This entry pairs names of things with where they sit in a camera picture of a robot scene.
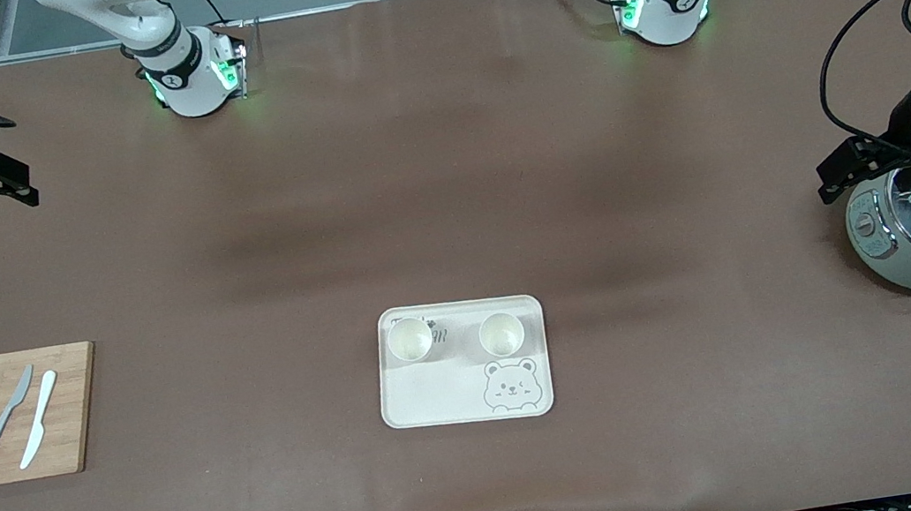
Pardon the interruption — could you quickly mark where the white plastic cup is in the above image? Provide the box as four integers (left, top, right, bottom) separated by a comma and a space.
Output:
385, 314, 437, 366
476, 309, 528, 360

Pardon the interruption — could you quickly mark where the white plastic knife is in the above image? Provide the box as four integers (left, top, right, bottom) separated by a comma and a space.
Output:
7, 370, 70, 470

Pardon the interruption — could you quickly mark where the wooden cutting board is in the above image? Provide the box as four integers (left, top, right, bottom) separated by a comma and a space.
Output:
0, 341, 112, 486

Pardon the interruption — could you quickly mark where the white bear print tray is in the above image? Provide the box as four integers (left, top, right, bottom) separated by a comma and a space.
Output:
366, 287, 559, 439

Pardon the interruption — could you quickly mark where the long black left arm cable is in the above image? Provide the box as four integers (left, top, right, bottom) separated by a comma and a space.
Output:
807, 0, 911, 161

